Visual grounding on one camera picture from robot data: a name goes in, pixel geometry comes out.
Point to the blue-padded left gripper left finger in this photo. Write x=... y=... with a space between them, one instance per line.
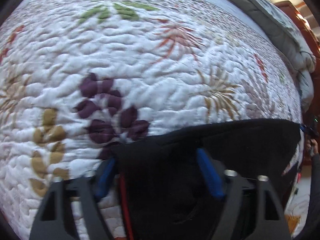
x=54 y=218

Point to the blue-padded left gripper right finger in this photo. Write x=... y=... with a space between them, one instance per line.
x=269 y=220

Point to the black pants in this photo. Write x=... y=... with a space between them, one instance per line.
x=163 y=194

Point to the dark-sleeved right forearm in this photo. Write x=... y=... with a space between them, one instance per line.
x=313 y=211

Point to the person's right hand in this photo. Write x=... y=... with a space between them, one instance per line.
x=311 y=147

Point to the red-brown wooden headboard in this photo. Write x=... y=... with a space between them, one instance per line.
x=313 y=42

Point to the white floral quilted bedspread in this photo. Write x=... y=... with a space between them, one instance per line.
x=79 y=75

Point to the grey crumpled duvet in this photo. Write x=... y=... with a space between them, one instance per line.
x=288 y=39

